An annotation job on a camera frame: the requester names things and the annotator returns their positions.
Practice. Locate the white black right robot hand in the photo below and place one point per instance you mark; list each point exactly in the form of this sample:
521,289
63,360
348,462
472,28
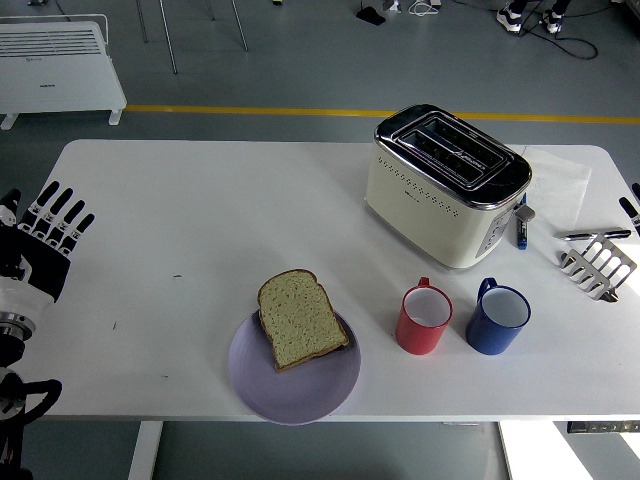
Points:
635,210

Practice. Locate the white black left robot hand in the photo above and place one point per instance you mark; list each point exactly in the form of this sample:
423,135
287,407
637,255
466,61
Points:
35,265

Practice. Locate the brown bread slice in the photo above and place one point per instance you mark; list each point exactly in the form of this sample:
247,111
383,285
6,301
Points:
300,320

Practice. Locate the purple plate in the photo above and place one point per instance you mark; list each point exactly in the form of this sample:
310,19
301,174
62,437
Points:
300,395

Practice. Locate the black silver pen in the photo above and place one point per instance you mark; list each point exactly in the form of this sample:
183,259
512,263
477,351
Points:
595,234

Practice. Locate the silver toast rack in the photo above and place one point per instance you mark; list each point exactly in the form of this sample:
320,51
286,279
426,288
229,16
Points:
607,255

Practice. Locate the white paper sheet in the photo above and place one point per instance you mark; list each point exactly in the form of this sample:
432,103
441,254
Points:
560,185

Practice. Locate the blue marker pen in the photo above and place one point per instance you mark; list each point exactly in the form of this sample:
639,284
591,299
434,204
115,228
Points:
520,235

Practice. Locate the white panel heater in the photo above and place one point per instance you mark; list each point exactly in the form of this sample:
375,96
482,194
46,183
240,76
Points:
55,85

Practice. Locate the blue mug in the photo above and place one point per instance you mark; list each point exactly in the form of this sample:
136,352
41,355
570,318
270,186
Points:
487,340

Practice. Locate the black white sneaker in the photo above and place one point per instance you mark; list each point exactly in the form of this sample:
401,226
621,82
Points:
507,20
552,21

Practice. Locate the cream chrome toaster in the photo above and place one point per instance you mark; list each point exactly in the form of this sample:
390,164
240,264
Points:
425,220

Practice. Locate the white table leg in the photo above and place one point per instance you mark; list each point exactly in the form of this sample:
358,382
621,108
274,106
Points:
505,450
145,450

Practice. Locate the black table control panel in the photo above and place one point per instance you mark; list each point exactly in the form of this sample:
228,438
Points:
605,427

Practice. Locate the red mug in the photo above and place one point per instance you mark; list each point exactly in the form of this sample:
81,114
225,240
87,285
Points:
417,337

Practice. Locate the metal chair leg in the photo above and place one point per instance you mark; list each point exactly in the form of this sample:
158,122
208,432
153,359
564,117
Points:
141,20
167,35
240,25

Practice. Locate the white power adapter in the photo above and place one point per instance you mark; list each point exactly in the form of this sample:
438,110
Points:
391,5

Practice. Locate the black floor pedal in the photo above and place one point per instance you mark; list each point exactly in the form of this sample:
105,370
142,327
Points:
370,15

